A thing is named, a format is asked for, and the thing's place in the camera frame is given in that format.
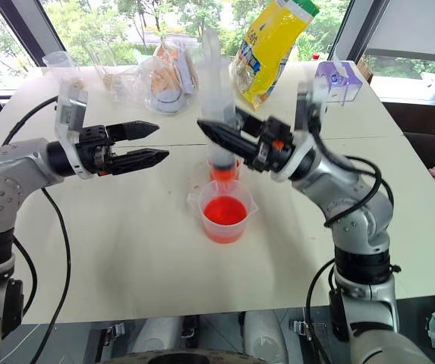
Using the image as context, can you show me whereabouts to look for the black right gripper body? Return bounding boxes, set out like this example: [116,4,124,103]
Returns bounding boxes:
[247,116,296,174]

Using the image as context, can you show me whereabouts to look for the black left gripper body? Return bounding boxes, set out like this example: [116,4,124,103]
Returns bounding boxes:
[76,125,118,176]

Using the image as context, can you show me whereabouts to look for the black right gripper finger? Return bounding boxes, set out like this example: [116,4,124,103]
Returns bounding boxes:
[196,120,260,161]
[235,107,268,137]

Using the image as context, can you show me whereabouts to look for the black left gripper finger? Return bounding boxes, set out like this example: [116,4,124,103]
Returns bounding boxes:
[106,121,160,143]
[108,148,170,176]

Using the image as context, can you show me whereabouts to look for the large clear plastic syringe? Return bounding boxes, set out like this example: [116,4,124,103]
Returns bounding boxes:
[197,29,241,195]

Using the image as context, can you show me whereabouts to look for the small clear cup red liquid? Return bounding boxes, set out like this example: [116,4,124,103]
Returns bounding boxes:
[206,156,245,184]

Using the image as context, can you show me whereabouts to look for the clear measuring cup with spout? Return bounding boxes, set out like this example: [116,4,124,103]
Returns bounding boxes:
[186,179,260,244]

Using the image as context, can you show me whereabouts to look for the clear bag with orange contents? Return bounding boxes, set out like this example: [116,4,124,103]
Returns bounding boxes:
[136,40,200,115]

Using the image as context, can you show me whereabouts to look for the clear plastic cups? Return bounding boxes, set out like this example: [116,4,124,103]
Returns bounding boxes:
[87,44,128,100]

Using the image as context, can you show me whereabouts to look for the yellow snack bag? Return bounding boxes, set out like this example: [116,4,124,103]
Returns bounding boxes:
[231,0,321,111]

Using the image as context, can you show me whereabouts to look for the purple tissue box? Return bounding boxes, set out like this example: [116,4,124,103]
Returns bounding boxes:
[314,60,364,105]

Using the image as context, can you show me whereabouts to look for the white rounded robot leg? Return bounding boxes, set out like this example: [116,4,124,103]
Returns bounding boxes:
[242,309,288,364]
[131,315,183,356]

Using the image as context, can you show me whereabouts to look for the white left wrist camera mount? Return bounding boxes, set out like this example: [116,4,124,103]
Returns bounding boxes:
[54,85,99,180]

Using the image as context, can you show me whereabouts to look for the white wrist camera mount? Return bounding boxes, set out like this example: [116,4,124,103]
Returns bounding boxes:
[54,85,99,180]
[270,79,330,184]

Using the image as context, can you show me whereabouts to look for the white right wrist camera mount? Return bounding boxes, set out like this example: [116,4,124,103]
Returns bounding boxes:
[270,79,330,184]

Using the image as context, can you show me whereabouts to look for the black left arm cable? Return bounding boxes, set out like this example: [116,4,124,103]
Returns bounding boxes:
[2,96,72,364]

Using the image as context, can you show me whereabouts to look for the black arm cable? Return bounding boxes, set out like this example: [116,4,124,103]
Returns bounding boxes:
[2,96,72,364]
[304,128,396,364]

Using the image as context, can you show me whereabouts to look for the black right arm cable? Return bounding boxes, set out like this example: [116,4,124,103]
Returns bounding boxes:
[304,128,396,364]

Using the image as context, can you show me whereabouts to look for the metal table bracket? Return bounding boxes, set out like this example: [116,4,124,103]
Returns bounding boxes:
[102,321,126,347]
[290,317,327,343]

